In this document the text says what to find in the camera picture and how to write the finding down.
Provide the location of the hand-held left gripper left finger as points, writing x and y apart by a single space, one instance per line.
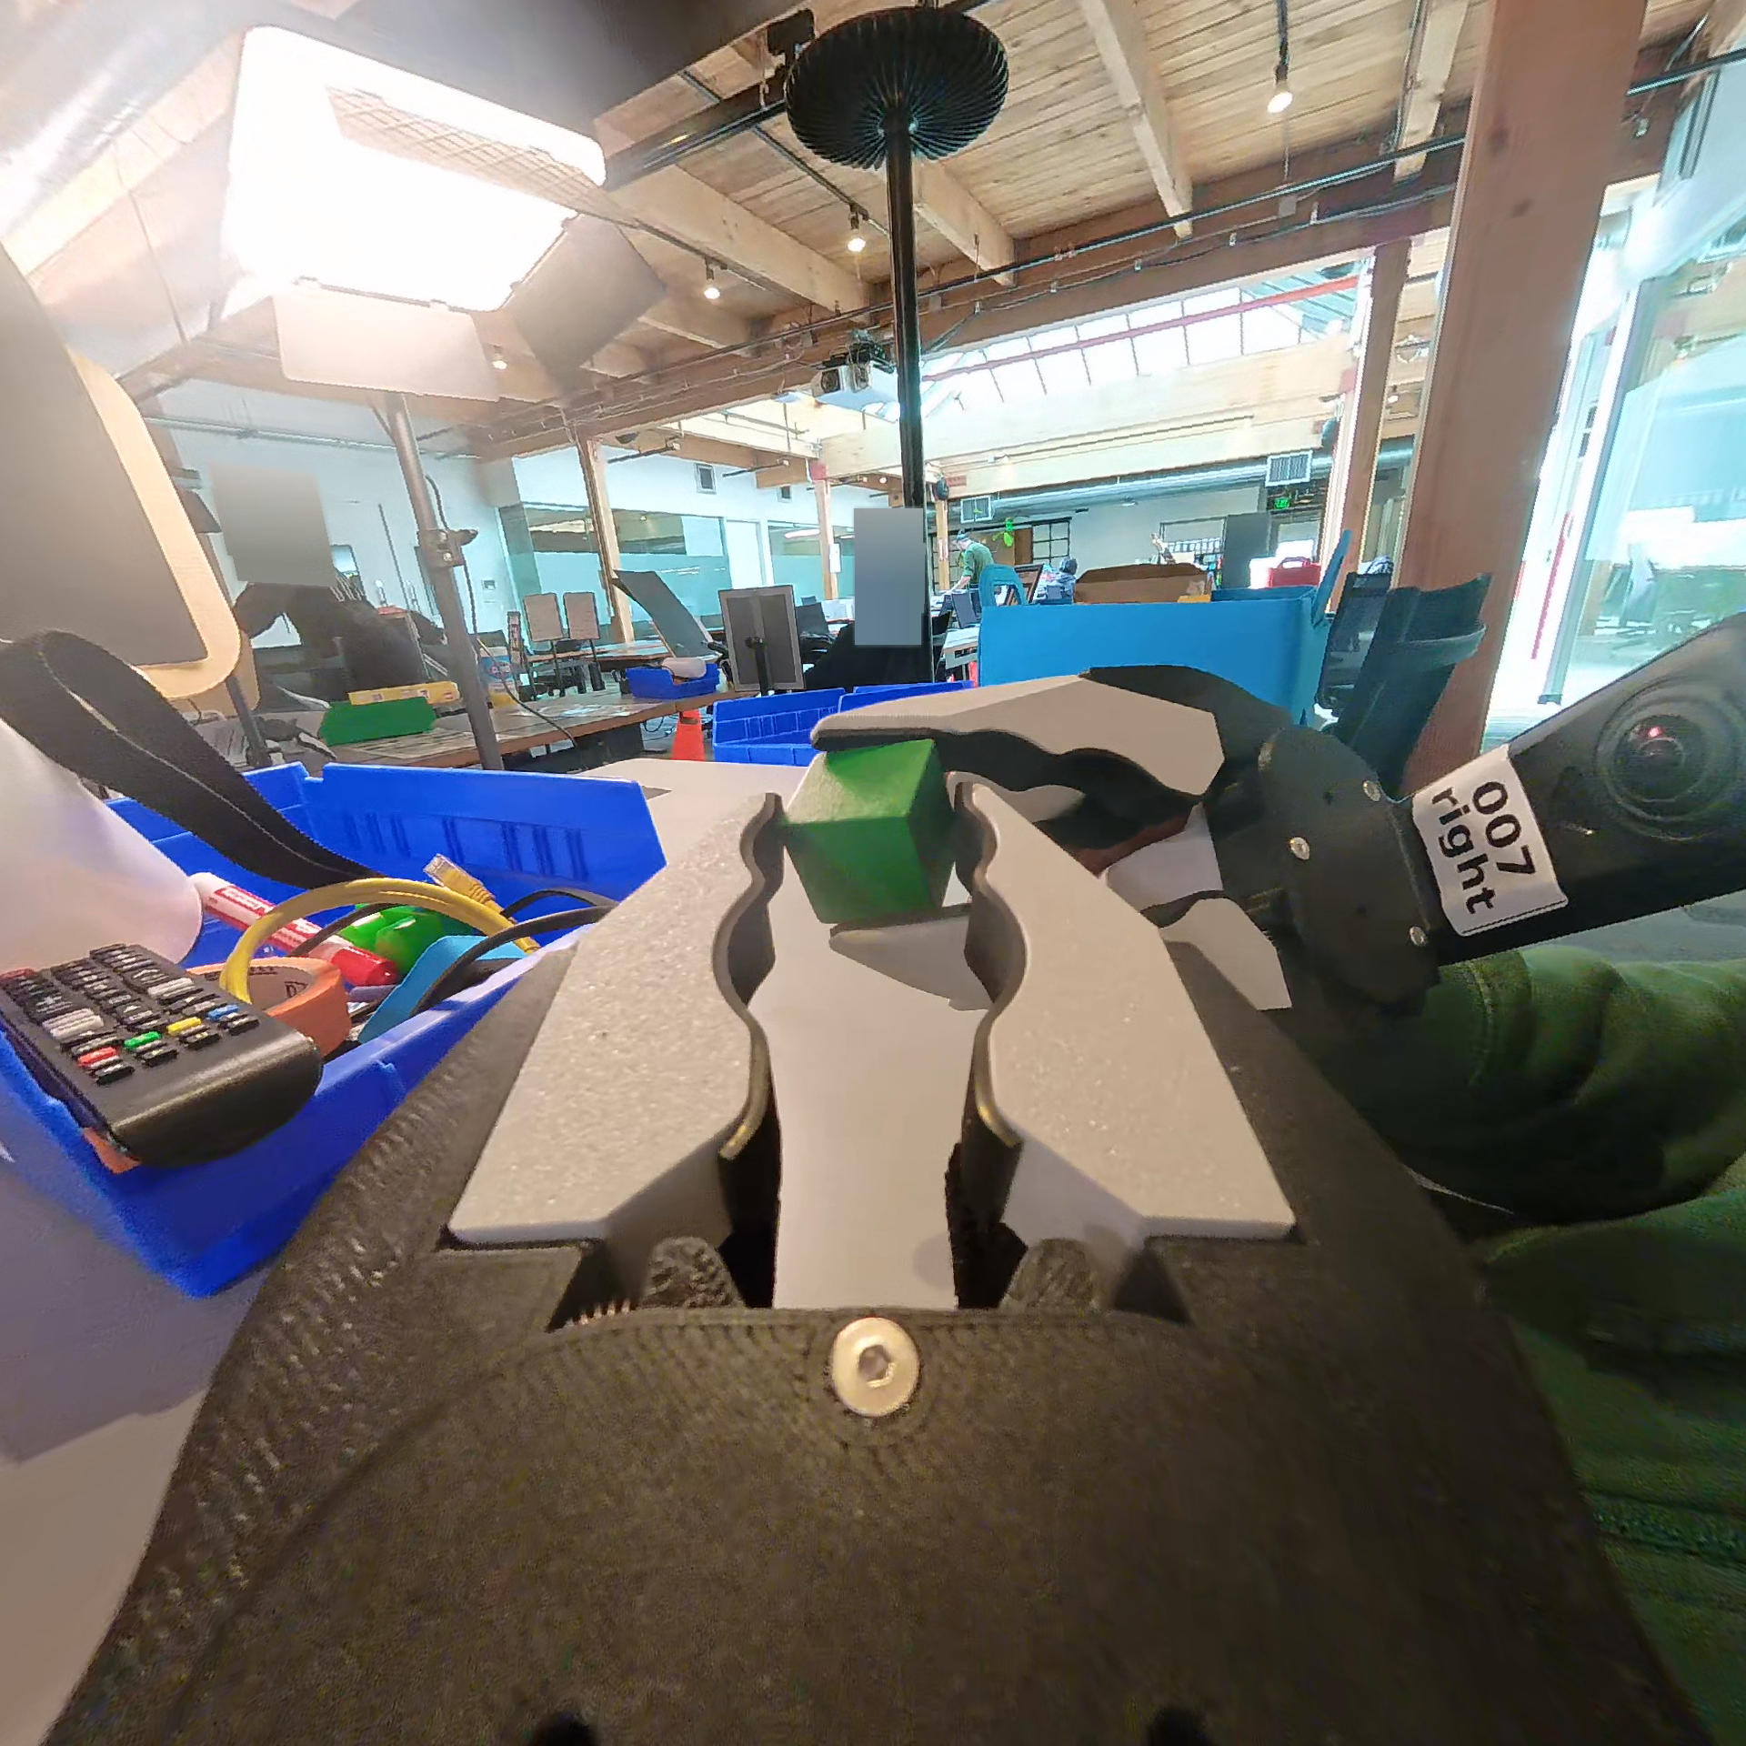
613 1091

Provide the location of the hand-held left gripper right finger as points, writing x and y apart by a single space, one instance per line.
1131 1091

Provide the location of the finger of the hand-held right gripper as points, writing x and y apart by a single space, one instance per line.
1092 716
1214 927

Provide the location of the green foam cube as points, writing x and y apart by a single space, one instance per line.
868 833

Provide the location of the large blue plastic bin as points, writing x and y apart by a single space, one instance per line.
477 833

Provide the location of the brown cardboard box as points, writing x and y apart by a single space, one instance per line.
1139 585

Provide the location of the light blue foam piece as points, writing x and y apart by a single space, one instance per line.
422 976

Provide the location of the green plastic toy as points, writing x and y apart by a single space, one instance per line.
401 934

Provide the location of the orange tape roll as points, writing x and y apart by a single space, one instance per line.
309 1003

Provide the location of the small blue bin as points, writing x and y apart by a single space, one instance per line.
676 682
771 730

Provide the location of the orange traffic cone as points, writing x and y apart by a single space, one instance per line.
689 737

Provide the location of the white red marker pen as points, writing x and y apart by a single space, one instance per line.
287 927

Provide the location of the wooden table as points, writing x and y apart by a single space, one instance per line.
546 730

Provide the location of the green and yellow box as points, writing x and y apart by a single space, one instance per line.
379 719

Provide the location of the black remote control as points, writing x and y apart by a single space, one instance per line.
164 1051

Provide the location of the black metal stand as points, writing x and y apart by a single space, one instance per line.
443 587

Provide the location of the white plastic bottle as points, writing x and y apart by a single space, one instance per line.
70 873

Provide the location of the person's green jacket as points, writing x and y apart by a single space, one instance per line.
1663 1432

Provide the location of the black plastic bracket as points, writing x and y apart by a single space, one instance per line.
1426 655

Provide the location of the slim wooden post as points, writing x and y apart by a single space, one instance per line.
1370 411

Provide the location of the wooden support post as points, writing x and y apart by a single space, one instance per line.
1529 341

